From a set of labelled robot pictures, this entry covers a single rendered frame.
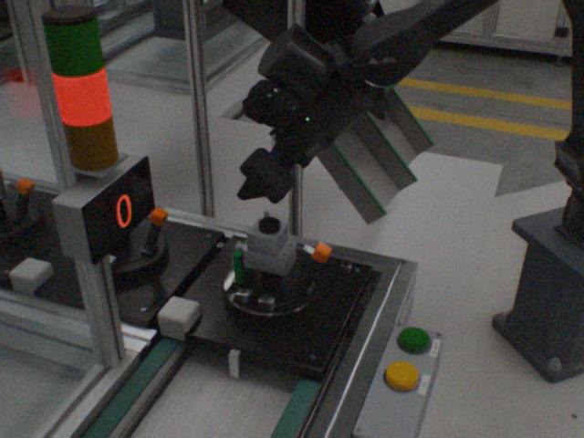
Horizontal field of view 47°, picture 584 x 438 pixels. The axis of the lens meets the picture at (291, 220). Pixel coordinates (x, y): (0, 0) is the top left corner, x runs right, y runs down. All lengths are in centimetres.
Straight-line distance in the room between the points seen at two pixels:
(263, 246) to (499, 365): 41
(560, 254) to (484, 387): 22
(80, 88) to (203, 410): 44
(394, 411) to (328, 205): 64
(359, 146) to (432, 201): 32
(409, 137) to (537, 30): 368
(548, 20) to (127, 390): 435
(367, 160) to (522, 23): 384
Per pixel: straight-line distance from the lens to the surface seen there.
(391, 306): 99
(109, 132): 71
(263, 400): 91
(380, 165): 120
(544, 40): 496
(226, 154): 160
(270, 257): 92
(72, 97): 69
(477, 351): 109
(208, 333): 93
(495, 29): 499
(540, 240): 100
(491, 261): 129
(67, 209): 71
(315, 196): 143
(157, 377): 93
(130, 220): 77
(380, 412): 85
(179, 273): 104
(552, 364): 107
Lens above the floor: 159
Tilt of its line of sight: 33 degrees down
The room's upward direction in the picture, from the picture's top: straight up
